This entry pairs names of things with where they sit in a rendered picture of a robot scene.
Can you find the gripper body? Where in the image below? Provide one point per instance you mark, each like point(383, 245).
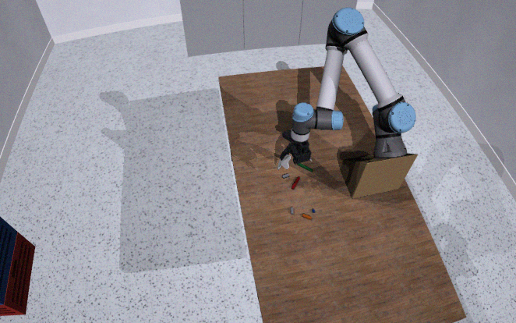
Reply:
point(296, 149)

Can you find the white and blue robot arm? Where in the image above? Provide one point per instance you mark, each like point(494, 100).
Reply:
point(392, 116)

